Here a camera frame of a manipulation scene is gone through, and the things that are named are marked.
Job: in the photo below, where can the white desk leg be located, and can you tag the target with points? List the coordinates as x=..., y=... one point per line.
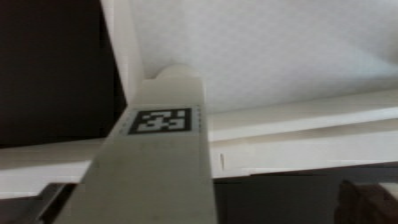
x=147, y=186

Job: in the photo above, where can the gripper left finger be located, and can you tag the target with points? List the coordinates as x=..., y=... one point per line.
x=51, y=199

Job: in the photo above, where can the white desk tabletop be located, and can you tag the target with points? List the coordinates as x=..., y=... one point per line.
x=295, y=58

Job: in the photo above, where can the white U-shaped fence frame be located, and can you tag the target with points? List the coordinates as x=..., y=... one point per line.
x=307, y=150

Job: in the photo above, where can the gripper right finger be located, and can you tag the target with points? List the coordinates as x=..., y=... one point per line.
x=366, y=204

